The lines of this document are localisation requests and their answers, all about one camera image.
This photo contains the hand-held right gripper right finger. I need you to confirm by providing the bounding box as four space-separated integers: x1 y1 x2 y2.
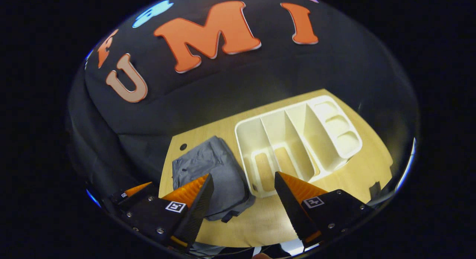
274 172 374 248

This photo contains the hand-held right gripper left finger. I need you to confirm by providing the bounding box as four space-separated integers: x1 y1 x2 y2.
126 173 215 250

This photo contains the grey schoolbag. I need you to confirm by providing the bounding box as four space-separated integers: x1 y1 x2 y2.
172 136 256 223

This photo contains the white plastic bookshelf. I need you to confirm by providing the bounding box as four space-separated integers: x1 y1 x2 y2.
234 95 363 198

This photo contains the white machine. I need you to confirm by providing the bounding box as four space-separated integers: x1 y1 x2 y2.
396 138 417 192

